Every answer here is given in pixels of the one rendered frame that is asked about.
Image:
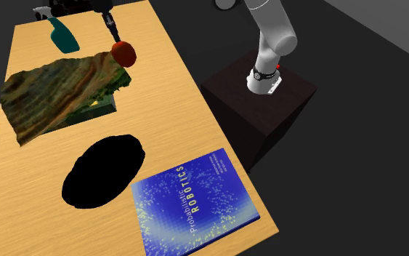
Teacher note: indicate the blue book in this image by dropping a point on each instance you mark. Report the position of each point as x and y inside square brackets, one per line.
[193, 205]

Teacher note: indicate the light wooden table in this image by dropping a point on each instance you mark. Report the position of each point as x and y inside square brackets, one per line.
[168, 117]

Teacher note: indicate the black oval object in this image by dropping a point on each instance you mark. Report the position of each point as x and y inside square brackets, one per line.
[103, 172]

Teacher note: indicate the red round fruit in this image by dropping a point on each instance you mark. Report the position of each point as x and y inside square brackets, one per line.
[124, 54]

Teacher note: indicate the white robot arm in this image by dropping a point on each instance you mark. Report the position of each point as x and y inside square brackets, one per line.
[273, 32]

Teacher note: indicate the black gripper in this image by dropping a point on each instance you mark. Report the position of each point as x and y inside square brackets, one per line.
[103, 6]

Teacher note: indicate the dark robot stand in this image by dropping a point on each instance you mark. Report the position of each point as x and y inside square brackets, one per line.
[260, 113]

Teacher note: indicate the teal spray bottle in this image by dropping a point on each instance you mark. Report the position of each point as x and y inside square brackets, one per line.
[63, 37]

